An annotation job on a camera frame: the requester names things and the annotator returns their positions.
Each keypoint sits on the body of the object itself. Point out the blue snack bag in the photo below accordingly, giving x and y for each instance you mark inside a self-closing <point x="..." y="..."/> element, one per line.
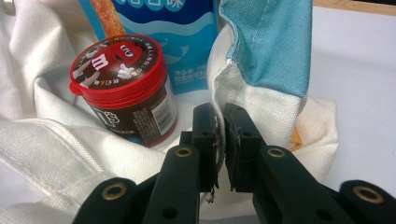
<point x="186" y="37"/>

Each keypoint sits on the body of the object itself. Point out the red-lidded candy jar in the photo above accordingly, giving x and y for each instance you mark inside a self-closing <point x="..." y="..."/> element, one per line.
<point x="124" y="93"/>

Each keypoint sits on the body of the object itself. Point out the white canvas tote bag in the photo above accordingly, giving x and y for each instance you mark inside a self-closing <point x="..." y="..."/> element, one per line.
<point x="46" y="140"/>

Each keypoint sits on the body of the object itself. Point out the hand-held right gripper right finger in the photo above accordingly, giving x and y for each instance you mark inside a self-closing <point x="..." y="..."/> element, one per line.
<point x="244" y="155"/>

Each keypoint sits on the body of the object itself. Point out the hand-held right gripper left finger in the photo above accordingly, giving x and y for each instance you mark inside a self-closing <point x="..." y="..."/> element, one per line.
<point x="205" y="149"/>

